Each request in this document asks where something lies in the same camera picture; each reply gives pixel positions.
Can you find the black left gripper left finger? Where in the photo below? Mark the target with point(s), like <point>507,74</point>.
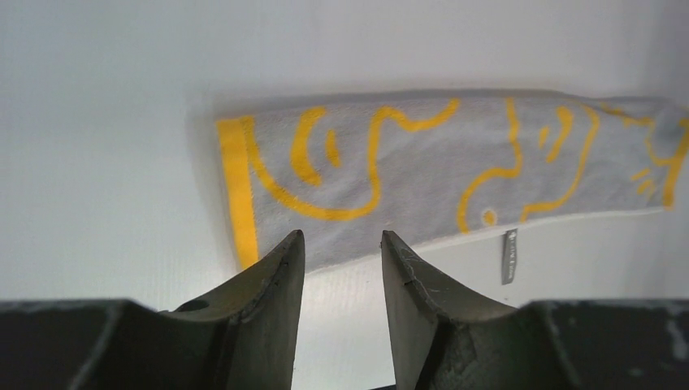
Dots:
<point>239,335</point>

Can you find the yellow grey patterned towel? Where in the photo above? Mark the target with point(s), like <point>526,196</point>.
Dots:
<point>441,167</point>

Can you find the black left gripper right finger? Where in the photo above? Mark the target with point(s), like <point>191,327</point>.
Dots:
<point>444,335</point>

